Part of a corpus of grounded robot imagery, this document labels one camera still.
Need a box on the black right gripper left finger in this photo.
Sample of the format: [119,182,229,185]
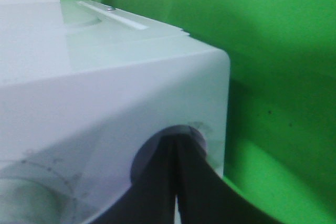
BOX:
[93,148,176,223]

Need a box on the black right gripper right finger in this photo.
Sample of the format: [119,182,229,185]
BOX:
[174,126,279,223]

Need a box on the round white door button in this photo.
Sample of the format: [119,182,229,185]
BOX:
[130,124,207,184]

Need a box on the lower white round knob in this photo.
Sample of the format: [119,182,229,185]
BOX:
[1,162,77,223]

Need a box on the white microwave oven body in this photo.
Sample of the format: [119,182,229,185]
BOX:
[1,1,230,223]

